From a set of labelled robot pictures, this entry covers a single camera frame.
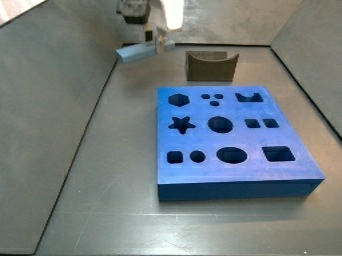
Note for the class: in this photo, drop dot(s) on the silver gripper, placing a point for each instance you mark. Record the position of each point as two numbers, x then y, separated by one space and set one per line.
166 16

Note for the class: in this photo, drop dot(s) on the black fixture stand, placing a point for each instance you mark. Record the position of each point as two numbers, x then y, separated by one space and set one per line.
210 66

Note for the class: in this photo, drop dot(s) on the blue foam shape board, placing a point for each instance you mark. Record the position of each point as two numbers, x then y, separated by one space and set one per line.
227 146

